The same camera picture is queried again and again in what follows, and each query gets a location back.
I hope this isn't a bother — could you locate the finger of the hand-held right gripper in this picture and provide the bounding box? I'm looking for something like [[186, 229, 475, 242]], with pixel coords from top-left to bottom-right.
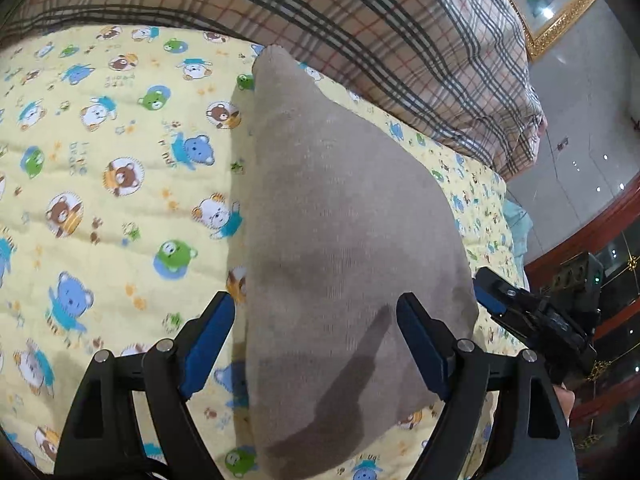
[[492, 312, 548, 348], [472, 267, 532, 322]]

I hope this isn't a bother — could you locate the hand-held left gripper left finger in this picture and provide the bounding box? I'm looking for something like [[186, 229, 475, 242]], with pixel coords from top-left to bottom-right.
[[54, 290, 237, 480]]

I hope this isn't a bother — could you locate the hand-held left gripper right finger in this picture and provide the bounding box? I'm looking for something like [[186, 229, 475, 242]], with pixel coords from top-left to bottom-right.
[[396, 292, 581, 480]]

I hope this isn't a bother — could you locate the beige knit sweater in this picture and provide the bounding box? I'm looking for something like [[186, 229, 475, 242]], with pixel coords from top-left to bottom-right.
[[225, 44, 482, 478]]

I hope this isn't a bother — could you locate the person's right hand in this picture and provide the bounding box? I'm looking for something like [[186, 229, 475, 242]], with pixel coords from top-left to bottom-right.
[[552, 382, 577, 427]]

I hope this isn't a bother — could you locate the light blue cloth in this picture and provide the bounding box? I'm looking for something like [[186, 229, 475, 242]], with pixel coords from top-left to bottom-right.
[[502, 197, 532, 281]]

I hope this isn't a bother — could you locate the red wooden cabinet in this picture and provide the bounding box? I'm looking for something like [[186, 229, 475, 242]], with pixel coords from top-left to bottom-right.
[[520, 175, 640, 461]]

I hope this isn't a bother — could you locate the yellow bear-print bed sheet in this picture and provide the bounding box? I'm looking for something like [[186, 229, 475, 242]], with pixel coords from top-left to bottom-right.
[[0, 22, 523, 480]]

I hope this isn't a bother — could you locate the plaid quilt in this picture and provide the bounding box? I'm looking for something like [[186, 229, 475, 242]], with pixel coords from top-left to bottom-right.
[[0, 0, 547, 182]]

